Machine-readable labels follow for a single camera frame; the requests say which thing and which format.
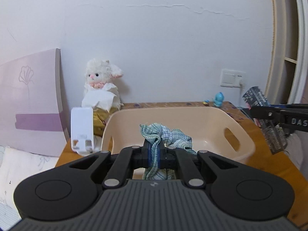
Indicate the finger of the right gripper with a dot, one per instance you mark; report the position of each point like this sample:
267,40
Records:
266,113
295,106

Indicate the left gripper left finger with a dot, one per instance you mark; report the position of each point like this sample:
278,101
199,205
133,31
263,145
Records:
124,164

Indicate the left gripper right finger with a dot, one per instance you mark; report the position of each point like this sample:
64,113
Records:
182,163

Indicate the green white cloth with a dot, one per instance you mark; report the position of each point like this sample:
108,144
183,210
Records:
154,134

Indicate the grey clothing pile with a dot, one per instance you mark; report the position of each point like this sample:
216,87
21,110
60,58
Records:
296,150

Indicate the beige plastic storage bin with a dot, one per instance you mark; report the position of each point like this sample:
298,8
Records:
190,128

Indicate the blue penguin figurine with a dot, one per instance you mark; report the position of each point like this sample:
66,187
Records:
218,99

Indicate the white phone stand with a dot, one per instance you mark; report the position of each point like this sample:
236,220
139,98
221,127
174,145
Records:
81,126

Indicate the small mushroom figurine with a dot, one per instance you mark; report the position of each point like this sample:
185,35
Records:
206,102

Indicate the white plush lamb toy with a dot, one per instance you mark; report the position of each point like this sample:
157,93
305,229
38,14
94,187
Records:
100,91

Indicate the pink purple headboard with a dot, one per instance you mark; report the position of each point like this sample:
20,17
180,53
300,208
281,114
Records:
32,116

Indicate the white pillow bedding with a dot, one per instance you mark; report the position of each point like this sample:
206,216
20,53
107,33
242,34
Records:
17,165

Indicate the cream wardrobe frame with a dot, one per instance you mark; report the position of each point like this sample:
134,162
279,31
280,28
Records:
287,79

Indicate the white wall switch socket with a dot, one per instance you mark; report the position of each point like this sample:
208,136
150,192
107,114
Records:
232,78

